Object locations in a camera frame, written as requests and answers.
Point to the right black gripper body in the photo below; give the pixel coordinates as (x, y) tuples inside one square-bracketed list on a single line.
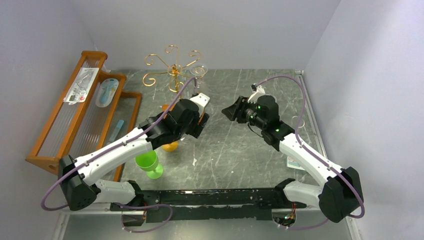
[(241, 110)]

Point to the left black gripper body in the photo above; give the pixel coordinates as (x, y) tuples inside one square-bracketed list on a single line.
[(202, 122)]

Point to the orange plastic wine glass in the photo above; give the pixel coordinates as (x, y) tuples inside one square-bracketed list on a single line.
[(170, 147)]

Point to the clear wine glass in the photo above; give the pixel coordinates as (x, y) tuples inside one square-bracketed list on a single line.
[(199, 70)]

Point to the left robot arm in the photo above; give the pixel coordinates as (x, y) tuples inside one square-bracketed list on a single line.
[(81, 177)]

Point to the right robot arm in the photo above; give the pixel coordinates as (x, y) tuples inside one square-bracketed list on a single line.
[(338, 191)]

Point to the green plastic wine glass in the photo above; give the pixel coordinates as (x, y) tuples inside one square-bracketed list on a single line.
[(149, 163)]

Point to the wooden dish drying rack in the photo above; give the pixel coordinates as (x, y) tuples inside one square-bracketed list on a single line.
[(83, 127)]

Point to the clear glass right edge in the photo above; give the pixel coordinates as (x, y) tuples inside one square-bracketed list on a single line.
[(298, 122)]

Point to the small white card box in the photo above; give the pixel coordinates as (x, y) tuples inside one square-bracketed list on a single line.
[(290, 163)]

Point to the blue pink toothbrush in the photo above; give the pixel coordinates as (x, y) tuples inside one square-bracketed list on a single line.
[(116, 131)]

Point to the blue packaged tool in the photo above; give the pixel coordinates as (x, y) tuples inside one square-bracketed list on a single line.
[(106, 92)]

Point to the white packaged item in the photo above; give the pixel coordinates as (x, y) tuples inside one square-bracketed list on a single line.
[(81, 85)]

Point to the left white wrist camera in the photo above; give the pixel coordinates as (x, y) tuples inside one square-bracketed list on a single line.
[(202, 101)]

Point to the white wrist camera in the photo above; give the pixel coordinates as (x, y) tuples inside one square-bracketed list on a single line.
[(257, 92), (202, 101)]

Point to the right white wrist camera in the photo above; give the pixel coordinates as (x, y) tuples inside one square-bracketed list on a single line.
[(257, 92)]

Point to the gold wire wine glass rack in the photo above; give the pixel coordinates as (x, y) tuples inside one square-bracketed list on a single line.
[(174, 70)]

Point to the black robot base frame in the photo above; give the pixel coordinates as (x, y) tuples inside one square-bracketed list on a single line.
[(211, 204)]

